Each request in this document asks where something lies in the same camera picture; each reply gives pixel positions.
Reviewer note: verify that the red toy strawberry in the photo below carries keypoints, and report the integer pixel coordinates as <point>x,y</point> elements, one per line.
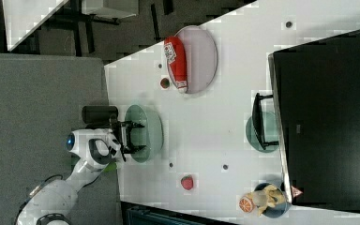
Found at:
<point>187,182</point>

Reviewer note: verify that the grey round plate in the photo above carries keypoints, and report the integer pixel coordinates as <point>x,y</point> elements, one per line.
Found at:
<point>202,58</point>

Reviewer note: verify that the red plush ketchup bottle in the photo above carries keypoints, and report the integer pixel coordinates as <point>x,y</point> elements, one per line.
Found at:
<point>176,58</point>

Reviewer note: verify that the blue metal table frame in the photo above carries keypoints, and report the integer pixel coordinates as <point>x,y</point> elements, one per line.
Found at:
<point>137,214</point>

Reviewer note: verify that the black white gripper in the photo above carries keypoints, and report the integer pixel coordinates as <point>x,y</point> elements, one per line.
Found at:
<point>121,138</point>

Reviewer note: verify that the orange slice toy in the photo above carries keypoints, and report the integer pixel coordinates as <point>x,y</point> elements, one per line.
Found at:
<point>246,204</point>

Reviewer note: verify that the small red toy tomato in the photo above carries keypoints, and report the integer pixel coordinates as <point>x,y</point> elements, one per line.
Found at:
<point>165,83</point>

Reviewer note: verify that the small mint green cup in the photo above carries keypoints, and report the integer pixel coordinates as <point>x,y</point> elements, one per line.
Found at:
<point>270,133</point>

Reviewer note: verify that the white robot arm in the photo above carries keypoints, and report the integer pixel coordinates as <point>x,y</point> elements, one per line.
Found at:
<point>51,202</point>

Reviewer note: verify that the silver black toaster oven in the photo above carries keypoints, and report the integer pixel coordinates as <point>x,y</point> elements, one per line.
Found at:
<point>316,95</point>

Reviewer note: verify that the mint green oval strainer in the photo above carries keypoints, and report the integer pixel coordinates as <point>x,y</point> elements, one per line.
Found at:
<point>149,136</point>

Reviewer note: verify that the small black pot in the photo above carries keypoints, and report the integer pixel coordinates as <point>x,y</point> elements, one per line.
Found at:
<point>93,114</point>

